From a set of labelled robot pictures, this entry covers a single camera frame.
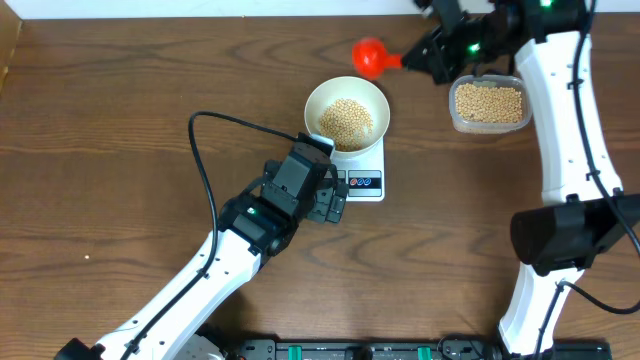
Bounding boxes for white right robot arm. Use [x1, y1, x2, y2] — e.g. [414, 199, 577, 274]
[402, 0, 639, 359]

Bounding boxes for red plastic scoop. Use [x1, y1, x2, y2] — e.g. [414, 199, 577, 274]
[352, 38, 403, 80]

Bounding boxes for soybeans in bowl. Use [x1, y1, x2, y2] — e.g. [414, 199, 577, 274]
[319, 98, 374, 152]

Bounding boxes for clear plastic container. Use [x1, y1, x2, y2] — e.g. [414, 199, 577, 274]
[449, 75, 532, 135]

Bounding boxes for pile of soybeans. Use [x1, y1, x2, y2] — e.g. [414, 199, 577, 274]
[454, 83, 524, 123]

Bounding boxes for cream bowl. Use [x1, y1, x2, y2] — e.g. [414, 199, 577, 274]
[304, 76, 391, 158]

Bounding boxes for white digital kitchen scale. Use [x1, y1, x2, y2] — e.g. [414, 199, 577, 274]
[331, 140, 385, 202]

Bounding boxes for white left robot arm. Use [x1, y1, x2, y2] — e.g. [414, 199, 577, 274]
[56, 142, 346, 359]

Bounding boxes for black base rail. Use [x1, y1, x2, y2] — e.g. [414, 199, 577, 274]
[227, 338, 614, 360]

